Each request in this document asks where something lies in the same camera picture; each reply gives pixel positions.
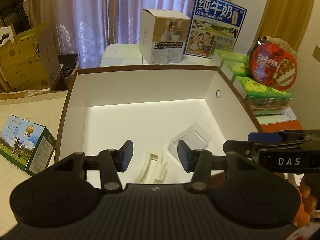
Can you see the white carved chair back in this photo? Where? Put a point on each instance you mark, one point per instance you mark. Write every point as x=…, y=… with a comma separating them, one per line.
x=6, y=35

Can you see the black shelf rack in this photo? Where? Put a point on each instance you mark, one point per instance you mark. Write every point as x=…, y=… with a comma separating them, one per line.
x=12, y=2

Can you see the wooden door frame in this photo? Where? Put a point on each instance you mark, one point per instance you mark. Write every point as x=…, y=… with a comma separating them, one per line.
x=282, y=10

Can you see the blue milk carton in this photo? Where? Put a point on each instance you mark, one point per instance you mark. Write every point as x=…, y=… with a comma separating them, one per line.
x=212, y=30

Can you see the lilac lace curtain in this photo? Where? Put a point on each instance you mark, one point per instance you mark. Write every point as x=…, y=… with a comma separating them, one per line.
x=87, y=17

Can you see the white side table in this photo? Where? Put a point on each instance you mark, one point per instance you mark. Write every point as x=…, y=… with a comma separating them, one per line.
x=120, y=55

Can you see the red round food bowl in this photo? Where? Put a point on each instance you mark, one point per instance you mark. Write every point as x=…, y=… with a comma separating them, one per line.
x=270, y=65

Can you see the cream plastic insert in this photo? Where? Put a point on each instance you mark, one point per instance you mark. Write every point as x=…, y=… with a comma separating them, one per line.
x=147, y=170

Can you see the beige quilted chair back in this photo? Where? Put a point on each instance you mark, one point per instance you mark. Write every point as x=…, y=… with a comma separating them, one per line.
x=280, y=41

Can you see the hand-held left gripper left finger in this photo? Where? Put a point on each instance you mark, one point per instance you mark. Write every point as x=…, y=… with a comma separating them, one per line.
x=127, y=156

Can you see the white box with brown outside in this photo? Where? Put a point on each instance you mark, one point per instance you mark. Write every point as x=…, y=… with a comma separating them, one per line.
x=150, y=120

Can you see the cream fringed tablecloth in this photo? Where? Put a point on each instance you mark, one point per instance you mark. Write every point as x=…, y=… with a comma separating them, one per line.
x=25, y=205

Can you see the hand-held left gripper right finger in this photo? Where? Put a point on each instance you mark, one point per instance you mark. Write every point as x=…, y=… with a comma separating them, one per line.
x=182, y=157

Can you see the green wrapped pack bundle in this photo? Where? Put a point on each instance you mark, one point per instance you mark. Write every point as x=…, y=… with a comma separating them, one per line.
x=257, y=86

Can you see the person's right hand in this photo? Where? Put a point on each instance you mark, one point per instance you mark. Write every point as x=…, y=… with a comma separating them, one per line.
x=308, y=192

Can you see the white product carton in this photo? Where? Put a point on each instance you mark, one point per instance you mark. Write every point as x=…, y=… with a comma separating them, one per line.
x=162, y=50

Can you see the brown cardboard box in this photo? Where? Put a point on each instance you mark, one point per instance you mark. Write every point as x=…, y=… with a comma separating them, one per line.
x=25, y=67

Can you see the clear plastic tray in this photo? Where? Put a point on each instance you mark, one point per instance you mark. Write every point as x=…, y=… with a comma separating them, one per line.
x=190, y=137

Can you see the beige wall socket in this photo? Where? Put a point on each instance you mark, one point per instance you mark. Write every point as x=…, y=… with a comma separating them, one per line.
x=317, y=53

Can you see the dark bag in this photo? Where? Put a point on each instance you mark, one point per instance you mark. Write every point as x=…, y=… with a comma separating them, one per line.
x=67, y=65

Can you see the white paper sheets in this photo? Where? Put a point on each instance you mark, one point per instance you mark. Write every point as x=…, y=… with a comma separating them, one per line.
x=280, y=117

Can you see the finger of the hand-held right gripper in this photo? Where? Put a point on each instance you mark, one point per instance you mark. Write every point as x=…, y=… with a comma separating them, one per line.
x=237, y=147
x=262, y=137

